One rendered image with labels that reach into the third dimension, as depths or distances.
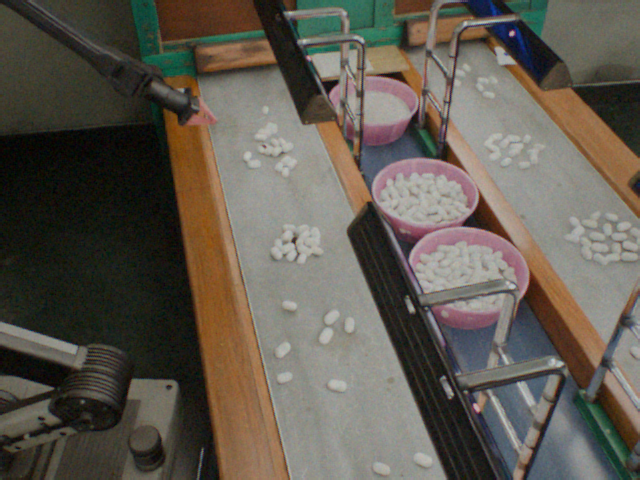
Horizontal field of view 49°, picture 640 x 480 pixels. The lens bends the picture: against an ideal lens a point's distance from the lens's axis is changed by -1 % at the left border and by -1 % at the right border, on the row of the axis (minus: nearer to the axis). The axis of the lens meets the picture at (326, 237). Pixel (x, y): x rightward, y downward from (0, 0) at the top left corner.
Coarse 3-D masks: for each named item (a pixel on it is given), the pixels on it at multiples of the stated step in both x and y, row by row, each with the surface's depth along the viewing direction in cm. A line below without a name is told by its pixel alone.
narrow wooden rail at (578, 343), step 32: (448, 128) 197; (448, 160) 194; (480, 192) 176; (480, 224) 180; (512, 224) 167; (544, 256) 159; (544, 288) 152; (544, 320) 154; (576, 320) 145; (576, 352) 143; (608, 384) 134
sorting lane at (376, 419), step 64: (256, 128) 201; (256, 192) 180; (320, 192) 180; (256, 256) 163; (320, 256) 163; (256, 320) 149; (320, 320) 149; (320, 384) 137; (384, 384) 137; (320, 448) 127; (384, 448) 127
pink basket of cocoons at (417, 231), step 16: (416, 160) 185; (432, 160) 185; (384, 176) 183; (448, 176) 185; (464, 176) 181; (464, 192) 181; (400, 224) 170; (416, 224) 167; (448, 224) 167; (416, 240) 174
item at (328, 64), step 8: (312, 56) 224; (320, 56) 224; (328, 56) 224; (336, 56) 224; (352, 56) 224; (320, 64) 220; (328, 64) 220; (336, 64) 220; (352, 64) 220; (368, 64) 221; (320, 72) 217; (328, 72) 217; (336, 72) 217
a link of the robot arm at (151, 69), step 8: (136, 64) 166; (144, 64) 169; (152, 64) 178; (144, 72) 167; (152, 72) 174; (160, 72) 177; (144, 80) 168; (136, 88) 170; (128, 96) 169; (136, 96) 170
